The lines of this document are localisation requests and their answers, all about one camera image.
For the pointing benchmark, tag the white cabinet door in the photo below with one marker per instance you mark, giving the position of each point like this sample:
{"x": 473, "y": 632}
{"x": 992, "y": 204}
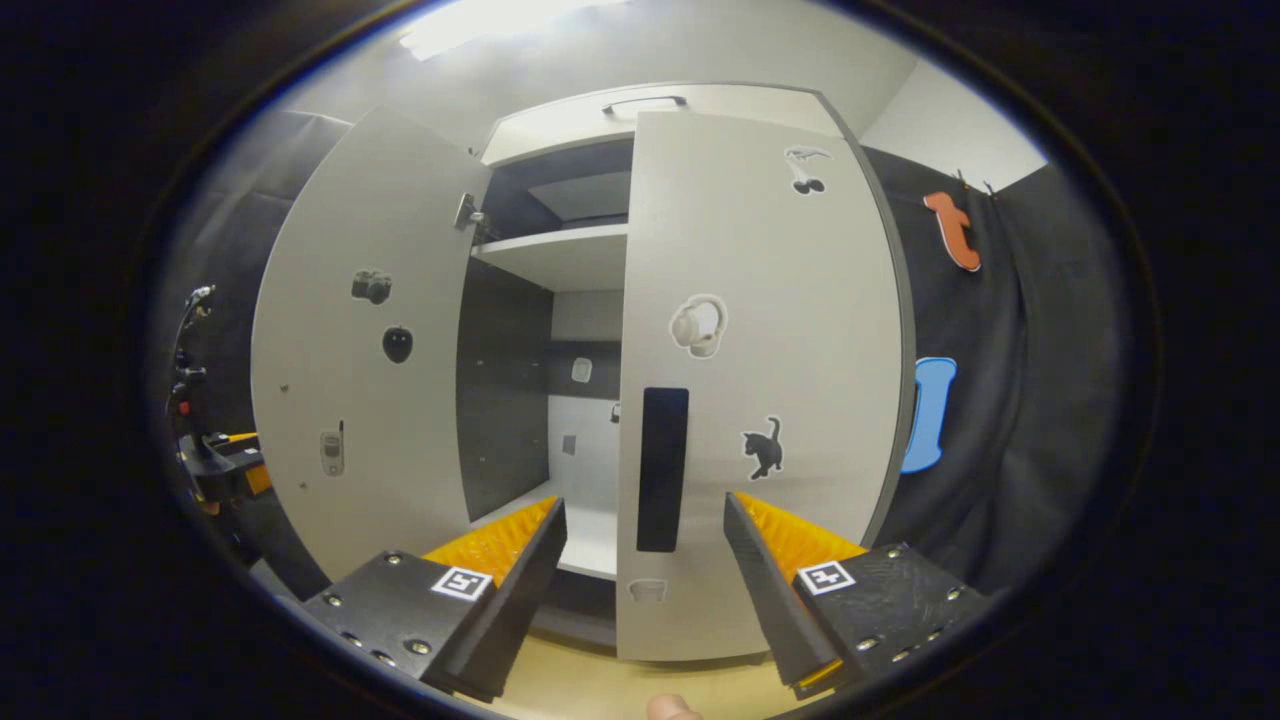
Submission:
{"x": 800, "y": 300}
{"x": 360, "y": 400}

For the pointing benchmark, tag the dark metal stand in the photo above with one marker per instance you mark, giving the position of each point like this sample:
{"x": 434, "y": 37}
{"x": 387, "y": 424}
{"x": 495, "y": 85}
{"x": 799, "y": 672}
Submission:
{"x": 192, "y": 340}

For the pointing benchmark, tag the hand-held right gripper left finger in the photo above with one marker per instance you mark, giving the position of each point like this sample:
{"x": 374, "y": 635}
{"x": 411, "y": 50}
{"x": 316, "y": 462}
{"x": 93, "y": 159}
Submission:
{"x": 500, "y": 620}

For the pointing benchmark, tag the ceiling light panel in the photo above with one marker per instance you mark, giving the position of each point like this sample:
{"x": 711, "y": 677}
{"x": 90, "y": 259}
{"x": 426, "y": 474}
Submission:
{"x": 500, "y": 22}

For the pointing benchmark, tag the white and grey cabinet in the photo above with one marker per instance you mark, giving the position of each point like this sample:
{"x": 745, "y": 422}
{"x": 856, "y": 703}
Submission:
{"x": 505, "y": 380}

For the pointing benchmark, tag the black door pull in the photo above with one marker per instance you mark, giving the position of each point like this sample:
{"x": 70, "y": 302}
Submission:
{"x": 662, "y": 470}

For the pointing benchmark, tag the metal door hinge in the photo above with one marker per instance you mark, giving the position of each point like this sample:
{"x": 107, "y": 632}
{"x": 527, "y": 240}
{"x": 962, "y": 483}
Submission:
{"x": 468, "y": 213}

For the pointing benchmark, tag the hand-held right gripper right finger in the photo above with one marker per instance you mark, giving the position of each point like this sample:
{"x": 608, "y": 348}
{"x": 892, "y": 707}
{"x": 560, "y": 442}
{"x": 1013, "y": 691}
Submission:
{"x": 790, "y": 620}

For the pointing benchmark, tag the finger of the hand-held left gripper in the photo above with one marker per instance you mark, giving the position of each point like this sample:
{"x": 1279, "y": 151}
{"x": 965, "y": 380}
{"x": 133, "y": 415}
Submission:
{"x": 242, "y": 447}
{"x": 258, "y": 480}

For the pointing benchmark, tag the white cabinet shelf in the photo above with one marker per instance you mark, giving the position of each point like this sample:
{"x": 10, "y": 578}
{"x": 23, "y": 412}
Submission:
{"x": 560, "y": 255}
{"x": 590, "y": 530}

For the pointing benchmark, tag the white cabinet drawer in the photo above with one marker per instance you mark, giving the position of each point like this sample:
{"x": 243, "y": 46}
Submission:
{"x": 740, "y": 100}

